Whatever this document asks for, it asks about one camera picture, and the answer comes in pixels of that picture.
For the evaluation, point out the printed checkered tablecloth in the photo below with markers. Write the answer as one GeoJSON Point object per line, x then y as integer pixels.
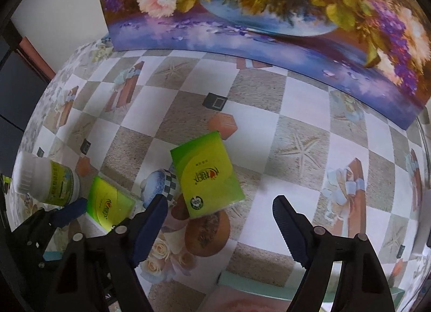
{"type": "Point", "coordinates": [303, 106]}

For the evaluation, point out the teal rimmed white box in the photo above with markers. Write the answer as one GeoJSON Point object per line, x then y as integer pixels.
{"type": "Point", "coordinates": [256, 283]}

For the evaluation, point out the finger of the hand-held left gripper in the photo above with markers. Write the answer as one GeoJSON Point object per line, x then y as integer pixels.
{"type": "Point", "coordinates": [72, 212]}

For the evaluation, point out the white bottle with green label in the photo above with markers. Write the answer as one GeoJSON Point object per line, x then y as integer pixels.
{"type": "Point", "coordinates": [33, 177]}

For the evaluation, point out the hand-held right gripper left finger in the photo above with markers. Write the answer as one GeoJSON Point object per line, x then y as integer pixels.
{"type": "Point", "coordinates": [151, 224]}

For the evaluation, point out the floral painting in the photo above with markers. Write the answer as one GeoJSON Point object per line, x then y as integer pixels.
{"type": "Point", "coordinates": [235, 39]}

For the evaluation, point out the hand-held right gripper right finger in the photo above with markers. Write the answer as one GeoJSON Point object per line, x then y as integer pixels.
{"type": "Point", "coordinates": [286, 227]}

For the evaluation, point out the green tissue packet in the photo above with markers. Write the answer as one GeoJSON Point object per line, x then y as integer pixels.
{"type": "Point", "coordinates": [205, 177]}
{"type": "Point", "coordinates": [107, 204]}

